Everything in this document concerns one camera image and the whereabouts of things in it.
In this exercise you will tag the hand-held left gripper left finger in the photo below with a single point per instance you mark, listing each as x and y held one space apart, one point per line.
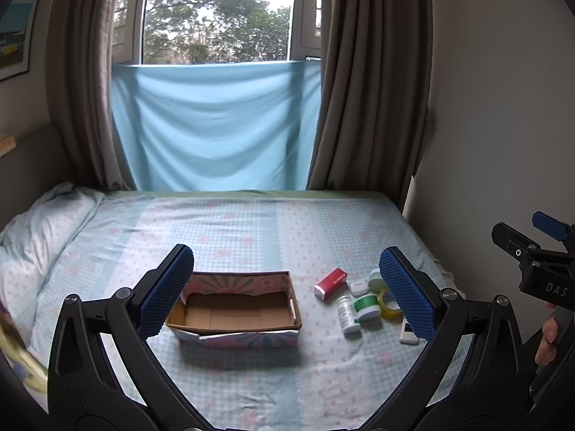
166 294

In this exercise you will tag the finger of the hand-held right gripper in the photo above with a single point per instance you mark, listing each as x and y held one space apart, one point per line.
550 224
516 242

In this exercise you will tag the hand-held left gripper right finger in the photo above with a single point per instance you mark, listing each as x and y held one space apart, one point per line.
409 298

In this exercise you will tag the clear yellowish tape roll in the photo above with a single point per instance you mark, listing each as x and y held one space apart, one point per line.
389 312

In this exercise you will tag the pale green round jar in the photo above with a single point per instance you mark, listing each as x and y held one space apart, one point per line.
375 280

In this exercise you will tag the white handheld device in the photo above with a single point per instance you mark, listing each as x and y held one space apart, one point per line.
408 337

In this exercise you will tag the white jar with green label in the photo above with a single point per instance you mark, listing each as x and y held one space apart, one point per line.
366 307

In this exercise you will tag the white earbuds case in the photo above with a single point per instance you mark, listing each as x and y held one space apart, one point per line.
358 288

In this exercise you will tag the white pill bottle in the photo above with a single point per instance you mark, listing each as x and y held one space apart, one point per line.
348 316

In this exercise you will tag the patterned cardboard box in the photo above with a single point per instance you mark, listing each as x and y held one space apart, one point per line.
233 316

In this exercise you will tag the small red carton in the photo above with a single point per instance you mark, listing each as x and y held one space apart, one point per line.
330 282

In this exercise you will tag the person's right hand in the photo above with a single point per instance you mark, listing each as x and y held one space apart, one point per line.
546 339

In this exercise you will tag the checked floral bed sheet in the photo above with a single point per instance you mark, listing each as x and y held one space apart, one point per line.
251 233

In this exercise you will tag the light blue pillow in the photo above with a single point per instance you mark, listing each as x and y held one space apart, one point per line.
40 242

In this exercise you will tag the yellow patterned cloth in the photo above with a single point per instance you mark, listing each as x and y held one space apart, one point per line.
22 359

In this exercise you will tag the light blue hanging cloth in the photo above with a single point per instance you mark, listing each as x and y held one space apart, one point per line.
215 130

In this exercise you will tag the grey padded headboard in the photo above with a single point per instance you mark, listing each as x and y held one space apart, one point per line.
36 161

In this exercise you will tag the wooden shelf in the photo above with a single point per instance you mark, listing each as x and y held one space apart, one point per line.
6 146

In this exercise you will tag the brown curtain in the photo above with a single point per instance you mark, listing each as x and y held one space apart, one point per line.
373 76
94 76

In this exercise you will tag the window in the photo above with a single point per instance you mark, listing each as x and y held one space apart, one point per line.
215 13

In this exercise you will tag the framed wall poster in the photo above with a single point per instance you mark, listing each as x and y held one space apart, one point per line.
15 36

